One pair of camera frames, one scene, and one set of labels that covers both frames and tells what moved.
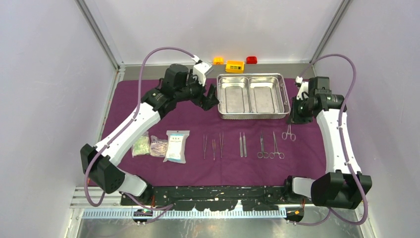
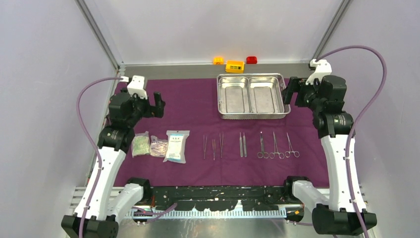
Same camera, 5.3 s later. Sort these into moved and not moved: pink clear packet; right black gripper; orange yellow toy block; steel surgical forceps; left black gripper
Moved: left black gripper; steel surgical forceps; right black gripper
Not moved: orange yellow toy block; pink clear packet
